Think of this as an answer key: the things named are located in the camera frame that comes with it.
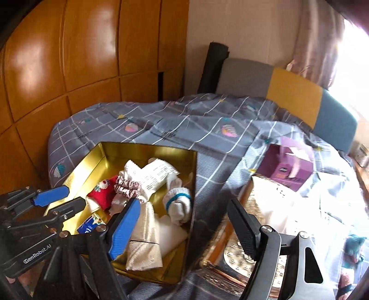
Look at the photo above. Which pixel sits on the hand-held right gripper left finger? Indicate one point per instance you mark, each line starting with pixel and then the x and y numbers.
pixel 124 230

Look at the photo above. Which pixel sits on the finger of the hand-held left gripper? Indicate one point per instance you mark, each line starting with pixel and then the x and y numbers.
pixel 70 208
pixel 53 193

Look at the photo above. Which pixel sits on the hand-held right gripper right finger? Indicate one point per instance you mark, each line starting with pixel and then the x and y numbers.
pixel 245 230

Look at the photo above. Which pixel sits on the beige mesh cloth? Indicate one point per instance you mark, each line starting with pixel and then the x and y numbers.
pixel 144 248

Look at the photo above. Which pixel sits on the red patterned sock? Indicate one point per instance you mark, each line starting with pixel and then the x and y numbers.
pixel 102 193

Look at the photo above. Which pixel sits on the dusty pink scrunchie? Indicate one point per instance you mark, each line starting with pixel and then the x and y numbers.
pixel 126 189

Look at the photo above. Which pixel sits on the white sock with blue band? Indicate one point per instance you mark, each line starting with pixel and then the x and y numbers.
pixel 178 210

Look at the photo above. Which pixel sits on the gold box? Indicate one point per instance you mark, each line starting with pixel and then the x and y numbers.
pixel 161 155

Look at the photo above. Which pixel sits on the blue packet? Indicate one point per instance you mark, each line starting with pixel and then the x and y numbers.
pixel 88 228

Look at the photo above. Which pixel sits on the white tissue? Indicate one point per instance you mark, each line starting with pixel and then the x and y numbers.
pixel 274 202

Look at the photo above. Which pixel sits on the white printed packet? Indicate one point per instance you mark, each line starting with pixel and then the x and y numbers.
pixel 158 176

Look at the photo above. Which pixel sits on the purple cardboard box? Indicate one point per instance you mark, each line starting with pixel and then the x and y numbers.
pixel 276 170

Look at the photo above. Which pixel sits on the blue plush toy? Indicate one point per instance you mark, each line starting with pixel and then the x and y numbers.
pixel 353 248

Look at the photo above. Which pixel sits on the grey checked blanket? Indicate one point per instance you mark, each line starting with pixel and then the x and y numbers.
pixel 201 124

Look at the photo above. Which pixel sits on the grey yellow blue headboard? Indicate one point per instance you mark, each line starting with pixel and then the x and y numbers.
pixel 291 92

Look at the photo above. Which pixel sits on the black rolled mat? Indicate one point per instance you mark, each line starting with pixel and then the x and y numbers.
pixel 213 66

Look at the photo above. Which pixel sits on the beige curtain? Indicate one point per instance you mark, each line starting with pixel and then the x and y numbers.
pixel 314 43

